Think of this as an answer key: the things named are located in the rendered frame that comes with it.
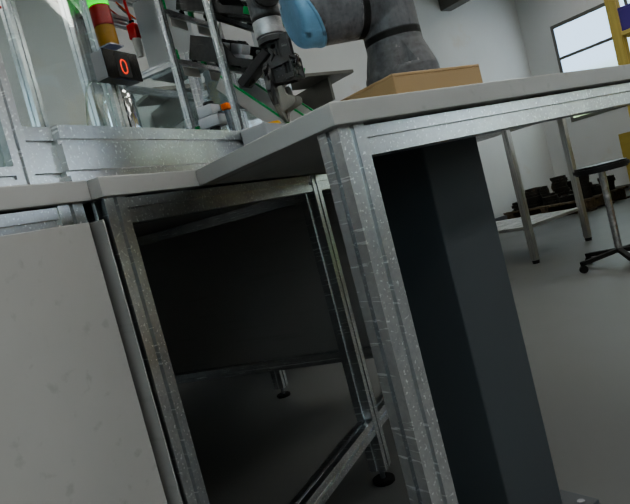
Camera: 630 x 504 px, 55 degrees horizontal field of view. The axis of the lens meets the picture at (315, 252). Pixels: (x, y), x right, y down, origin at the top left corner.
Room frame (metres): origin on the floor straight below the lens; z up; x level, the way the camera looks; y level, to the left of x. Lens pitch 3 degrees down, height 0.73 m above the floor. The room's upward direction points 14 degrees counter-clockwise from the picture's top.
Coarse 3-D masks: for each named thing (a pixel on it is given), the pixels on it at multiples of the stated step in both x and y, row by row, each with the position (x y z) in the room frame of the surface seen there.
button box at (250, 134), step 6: (252, 126) 1.40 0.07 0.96; (258, 126) 1.39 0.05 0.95; (264, 126) 1.38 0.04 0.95; (270, 126) 1.40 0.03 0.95; (276, 126) 1.43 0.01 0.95; (240, 132) 1.41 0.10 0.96; (246, 132) 1.40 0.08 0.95; (252, 132) 1.40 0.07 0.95; (258, 132) 1.39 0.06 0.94; (264, 132) 1.38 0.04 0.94; (246, 138) 1.40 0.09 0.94; (252, 138) 1.40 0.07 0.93
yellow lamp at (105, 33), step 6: (102, 24) 1.52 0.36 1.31; (108, 24) 1.52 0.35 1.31; (96, 30) 1.52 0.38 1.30; (102, 30) 1.52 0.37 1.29; (108, 30) 1.52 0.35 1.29; (114, 30) 1.53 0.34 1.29; (96, 36) 1.53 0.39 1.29; (102, 36) 1.52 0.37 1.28; (108, 36) 1.52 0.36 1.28; (114, 36) 1.53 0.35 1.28; (102, 42) 1.52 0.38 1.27; (108, 42) 1.52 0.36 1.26; (114, 42) 1.52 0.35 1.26
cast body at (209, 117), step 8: (208, 104) 1.64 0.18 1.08; (216, 104) 1.66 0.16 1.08; (200, 112) 1.65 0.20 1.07; (208, 112) 1.64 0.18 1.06; (216, 112) 1.65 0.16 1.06; (200, 120) 1.65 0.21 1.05; (208, 120) 1.64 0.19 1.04; (216, 120) 1.63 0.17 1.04; (224, 120) 1.65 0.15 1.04; (200, 128) 1.66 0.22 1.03; (208, 128) 1.65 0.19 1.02
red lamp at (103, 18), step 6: (90, 6) 1.52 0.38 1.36; (96, 6) 1.52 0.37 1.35; (102, 6) 1.52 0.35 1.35; (108, 6) 1.54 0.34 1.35; (90, 12) 1.53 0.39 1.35; (96, 12) 1.52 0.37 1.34; (102, 12) 1.52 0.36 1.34; (108, 12) 1.53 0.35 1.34; (96, 18) 1.52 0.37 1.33; (102, 18) 1.52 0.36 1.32; (108, 18) 1.53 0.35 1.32; (96, 24) 1.52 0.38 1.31
